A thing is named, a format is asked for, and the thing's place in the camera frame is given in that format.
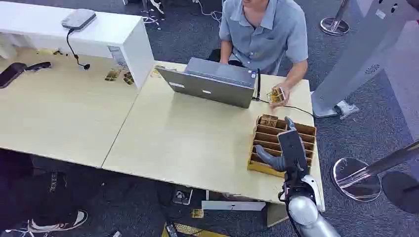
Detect person's hand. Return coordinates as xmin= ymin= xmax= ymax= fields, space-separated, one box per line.
xmin=269 ymin=82 xmax=292 ymax=109

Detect grey laptop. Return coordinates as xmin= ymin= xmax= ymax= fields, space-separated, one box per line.
xmin=156 ymin=57 xmax=257 ymax=109

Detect steel stanchion base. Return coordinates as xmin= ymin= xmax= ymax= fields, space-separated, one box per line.
xmin=320 ymin=0 xmax=350 ymax=37

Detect black and white shoe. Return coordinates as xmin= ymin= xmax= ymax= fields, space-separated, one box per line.
xmin=27 ymin=209 xmax=88 ymax=234

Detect steel stanchion with round base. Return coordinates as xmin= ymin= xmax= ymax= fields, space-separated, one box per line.
xmin=331 ymin=140 xmax=419 ymax=202

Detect black handheld device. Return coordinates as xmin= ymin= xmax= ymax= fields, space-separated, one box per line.
xmin=0 ymin=61 xmax=52 ymax=89

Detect stack of yellow cards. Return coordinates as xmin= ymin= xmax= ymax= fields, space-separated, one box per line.
xmin=266 ymin=86 xmax=286 ymax=105

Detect person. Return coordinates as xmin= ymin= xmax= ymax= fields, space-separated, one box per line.
xmin=207 ymin=0 xmax=309 ymax=109

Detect grey flat device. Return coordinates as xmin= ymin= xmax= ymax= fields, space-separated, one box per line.
xmin=61 ymin=8 xmax=97 ymax=32

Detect white cabinet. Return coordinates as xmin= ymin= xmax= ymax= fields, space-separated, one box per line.
xmin=0 ymin=0 xmax=155 ymax=89

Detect black device cable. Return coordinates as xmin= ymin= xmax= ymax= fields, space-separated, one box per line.
xmin=66 ymin=28 xmax=91 ymax=71

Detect black laptop cable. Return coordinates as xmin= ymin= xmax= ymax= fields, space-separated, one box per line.
xmin=252 ymin=68 xmax=315 ymax=118

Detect white standing panel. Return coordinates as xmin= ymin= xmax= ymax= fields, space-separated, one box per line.
xmin=311 ymin=0 xmax=419 ymax=119

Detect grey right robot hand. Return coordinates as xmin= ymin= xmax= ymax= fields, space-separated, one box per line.
xmin=254 ymin=116 xmax=310 ymax=174

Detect yellow cards in box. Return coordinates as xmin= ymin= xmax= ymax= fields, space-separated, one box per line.
xmin=259 ymin=115 xmax=279 ymax=128

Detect wooden card box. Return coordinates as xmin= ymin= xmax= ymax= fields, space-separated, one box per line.
xmin=247 ymin=114 xmax=317 ymax=179

